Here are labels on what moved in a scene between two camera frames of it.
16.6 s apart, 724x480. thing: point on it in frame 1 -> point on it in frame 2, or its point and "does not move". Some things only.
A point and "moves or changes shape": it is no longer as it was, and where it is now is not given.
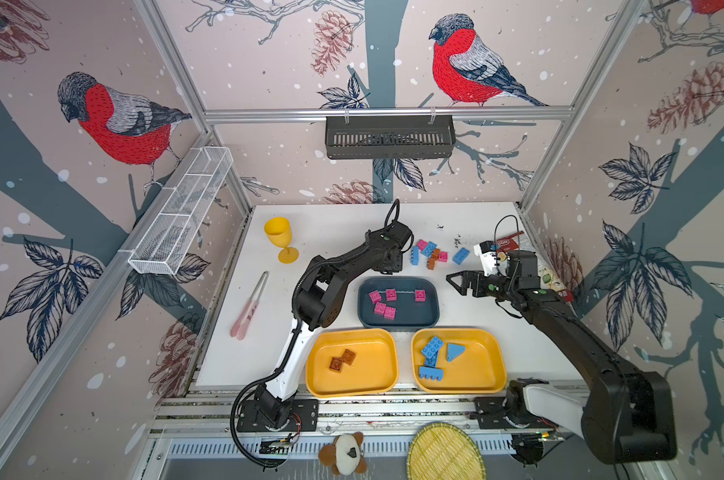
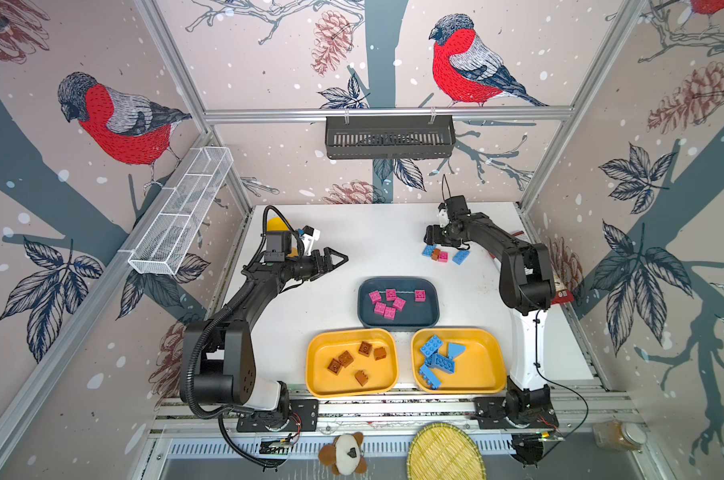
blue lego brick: (461, 256) does not move
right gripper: (471, 275) -> (457, 242)
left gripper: (398, 266) -> (327, 263)
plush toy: (345, 454) does not move
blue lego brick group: (427, 250) does not move
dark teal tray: (409, 313) does not move
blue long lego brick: (431, 373) moves or changes shape
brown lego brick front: (348, 356) does not move
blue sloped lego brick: (453, 351) does not move
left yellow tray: (351, 361) does not move
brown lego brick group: (434, 257) -> (361, 377)
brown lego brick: (336, 364) does not move
